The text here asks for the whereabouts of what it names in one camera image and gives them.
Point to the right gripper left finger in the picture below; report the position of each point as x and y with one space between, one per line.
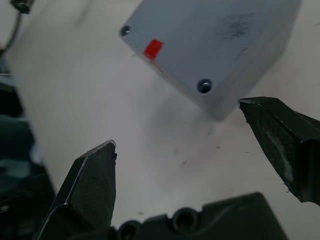
92 185

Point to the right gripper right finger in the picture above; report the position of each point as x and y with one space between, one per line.
282 140

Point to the grey plastic box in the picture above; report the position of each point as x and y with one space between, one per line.
222 111

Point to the grey box lid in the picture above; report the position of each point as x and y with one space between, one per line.
200 37

